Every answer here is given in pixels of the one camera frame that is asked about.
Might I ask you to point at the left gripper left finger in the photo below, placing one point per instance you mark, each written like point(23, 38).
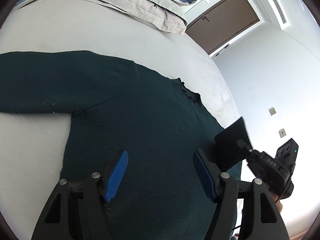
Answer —
point(77, 209)

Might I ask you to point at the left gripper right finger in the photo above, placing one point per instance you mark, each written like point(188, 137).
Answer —
point(260, 218)

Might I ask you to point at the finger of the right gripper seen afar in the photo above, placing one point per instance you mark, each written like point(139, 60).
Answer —
point(244, 146)

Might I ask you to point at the dark green knit sweater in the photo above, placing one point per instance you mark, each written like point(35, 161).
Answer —
point(117, 104)

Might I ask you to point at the person's right hand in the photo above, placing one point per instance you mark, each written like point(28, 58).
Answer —
point(277, 202)

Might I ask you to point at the white bed sheet mattress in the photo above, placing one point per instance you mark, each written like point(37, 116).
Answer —
point(125, 45)

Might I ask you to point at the brown wooden door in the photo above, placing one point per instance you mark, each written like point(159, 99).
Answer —
point(221, 23)

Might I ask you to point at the ceiling air vent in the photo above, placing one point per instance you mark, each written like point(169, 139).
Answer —
point(280, 11)

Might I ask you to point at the beige folded duvet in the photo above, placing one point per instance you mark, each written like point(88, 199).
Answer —
point(140, 2)

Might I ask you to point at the lower wall socket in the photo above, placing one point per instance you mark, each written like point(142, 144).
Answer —
point(282, 133)

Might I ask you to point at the wall socket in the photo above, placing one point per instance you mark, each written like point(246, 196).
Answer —
point(272, 111)
point(282, 133)

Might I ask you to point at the upper wall socket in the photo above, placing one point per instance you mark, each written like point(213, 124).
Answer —
point(272, 111)

